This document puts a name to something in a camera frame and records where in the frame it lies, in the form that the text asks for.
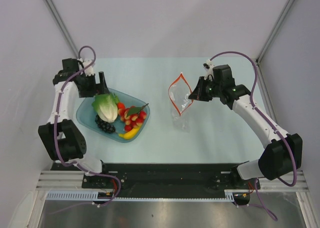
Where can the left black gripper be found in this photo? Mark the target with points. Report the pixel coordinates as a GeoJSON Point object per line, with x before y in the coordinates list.
{"type": "Point", "coordinates": [97, 89]}

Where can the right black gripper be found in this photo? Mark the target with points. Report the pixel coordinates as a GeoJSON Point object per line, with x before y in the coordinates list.
{"type": "Point", "coordinates": [198, 93]}

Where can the clear zip bag red zipper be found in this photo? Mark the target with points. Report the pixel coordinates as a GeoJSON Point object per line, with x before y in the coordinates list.
{"type": "Point", "coordinates": [178, 93]}

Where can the green white lettuce head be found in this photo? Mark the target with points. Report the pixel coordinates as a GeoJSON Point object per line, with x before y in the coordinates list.
{"type": "Point", "coordinates": [105, 105]}

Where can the red cherry bunch with leaf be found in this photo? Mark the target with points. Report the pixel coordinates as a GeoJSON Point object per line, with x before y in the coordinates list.
{"type": "Point", "coordinates": [132, 117]}

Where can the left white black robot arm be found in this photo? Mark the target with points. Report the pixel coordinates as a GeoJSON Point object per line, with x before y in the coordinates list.
{"type": "Point", "coordinates": [60, 136]}

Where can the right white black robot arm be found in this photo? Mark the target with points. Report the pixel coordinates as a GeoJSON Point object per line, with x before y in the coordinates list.
{"type": "Point", "coordinates": [282, 151]}

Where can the teal transparent plastic tray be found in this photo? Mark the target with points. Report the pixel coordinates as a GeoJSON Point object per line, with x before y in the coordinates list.
{"type": "Point", "coordinates": [86, 115]}

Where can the dark purple grape bunch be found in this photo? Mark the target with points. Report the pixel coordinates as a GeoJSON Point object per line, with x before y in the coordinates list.
{"type": "Point", "coordinates": [104, 126]}

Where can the yellow banana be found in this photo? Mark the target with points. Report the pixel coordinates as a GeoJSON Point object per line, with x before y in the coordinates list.
{"type": "Point", "coordinates": [129, 135]}

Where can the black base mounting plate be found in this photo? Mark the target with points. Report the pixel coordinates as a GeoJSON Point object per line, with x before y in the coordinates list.
{"type": "Point", "coordinates": [172, 181]}

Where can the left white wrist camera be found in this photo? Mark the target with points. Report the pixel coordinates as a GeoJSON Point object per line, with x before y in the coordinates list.
{"type": "Point", "coordinates": [86, 67]}

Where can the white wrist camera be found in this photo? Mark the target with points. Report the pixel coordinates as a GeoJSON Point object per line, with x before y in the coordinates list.
{"type": "Point", "coordinates": [86, 67]}
{"type": "Point", "coordinates": [208, 66]}

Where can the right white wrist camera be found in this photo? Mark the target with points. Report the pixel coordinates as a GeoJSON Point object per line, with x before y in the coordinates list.
{"type": "Point", "coordinates": [208, 66]}

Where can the right aluminium corner post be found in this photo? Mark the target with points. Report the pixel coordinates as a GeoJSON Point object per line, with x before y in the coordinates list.
{"type": "Point", "coordinates": [275, 30]}

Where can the aluminium corner post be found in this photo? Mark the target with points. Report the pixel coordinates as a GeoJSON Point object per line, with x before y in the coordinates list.
{"type": "Point", "coordinates": [275, 30]}
{"type": "Point", "coordinates": [52, 8]}

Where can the aluminium frame rail front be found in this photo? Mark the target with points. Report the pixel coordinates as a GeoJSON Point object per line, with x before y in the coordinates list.
{"type": "Point", "coordinates": [72, 180]}

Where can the white slotted cable duct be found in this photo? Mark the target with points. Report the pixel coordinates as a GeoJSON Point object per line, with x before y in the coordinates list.
{"type": "Point", "coordinates": [98, 196]}

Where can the left aluminium corner post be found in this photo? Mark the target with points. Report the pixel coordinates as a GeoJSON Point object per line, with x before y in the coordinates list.
{"type": "Point", "coordinates": [52, 8]}

